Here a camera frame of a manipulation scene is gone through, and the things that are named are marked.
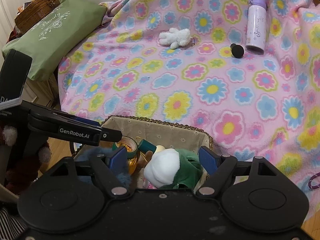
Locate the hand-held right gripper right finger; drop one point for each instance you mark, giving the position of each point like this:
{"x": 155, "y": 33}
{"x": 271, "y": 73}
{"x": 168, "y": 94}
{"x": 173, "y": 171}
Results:
{"x": 208, "y": 158}

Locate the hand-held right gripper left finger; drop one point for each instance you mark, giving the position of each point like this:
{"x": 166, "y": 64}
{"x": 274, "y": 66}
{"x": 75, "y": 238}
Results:
{"x": 118, "y": 158}

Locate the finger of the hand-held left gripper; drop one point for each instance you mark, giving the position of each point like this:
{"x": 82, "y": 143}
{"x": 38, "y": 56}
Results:
{"x": 75, "y": 132}
{"x": 50, "y": 111}

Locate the green tape roll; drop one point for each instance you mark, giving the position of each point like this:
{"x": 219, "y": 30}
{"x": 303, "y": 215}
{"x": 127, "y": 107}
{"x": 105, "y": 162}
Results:
{"x": 131, "y": 152}

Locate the orange satin pouch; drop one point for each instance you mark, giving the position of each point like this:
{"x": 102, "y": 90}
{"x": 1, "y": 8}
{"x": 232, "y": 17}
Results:
{"x": 132, "y": 166}

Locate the blue fluffy toy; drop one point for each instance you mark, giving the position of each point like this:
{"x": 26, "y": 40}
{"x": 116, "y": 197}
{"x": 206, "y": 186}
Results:
{"x": 123, "y": 180}

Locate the green and white plush toy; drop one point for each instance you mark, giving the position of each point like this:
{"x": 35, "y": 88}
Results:
{"x": 185, "y": 170}

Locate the wooden ball with green stem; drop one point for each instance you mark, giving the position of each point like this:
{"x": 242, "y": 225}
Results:
{"x": 147, "y": 146}

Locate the woven basket with cloth liner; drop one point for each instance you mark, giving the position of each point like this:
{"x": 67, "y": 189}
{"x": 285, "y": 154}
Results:
{"x": 162, "y": 132}

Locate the light wooden cabinet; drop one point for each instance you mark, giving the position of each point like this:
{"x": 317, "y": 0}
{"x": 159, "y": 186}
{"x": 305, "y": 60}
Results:
{"x": 42, "y": 92}

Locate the green printed cushion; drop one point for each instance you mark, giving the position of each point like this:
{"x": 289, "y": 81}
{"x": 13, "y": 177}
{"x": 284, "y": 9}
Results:
{"x": 57, "y": 35}

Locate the pink floral fleece blanket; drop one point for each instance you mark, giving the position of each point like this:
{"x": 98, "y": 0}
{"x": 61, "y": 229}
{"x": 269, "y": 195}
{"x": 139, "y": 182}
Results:
{"x": 200, "y": 92}

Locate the brown wicker basket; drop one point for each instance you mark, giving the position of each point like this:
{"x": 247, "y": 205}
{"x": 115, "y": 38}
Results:
{"x": 37, "y": 10}

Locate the black round knob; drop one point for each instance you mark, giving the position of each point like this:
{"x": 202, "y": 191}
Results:
{"x": 237, "y": 51}

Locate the striped black white garment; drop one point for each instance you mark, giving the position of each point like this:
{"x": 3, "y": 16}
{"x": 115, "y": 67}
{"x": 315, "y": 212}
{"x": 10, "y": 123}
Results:
{"x": 10, "y": 225}

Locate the purple white bottle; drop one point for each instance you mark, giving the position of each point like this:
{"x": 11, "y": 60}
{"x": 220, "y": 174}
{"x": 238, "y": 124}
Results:
{"x": 256, "y": 27}

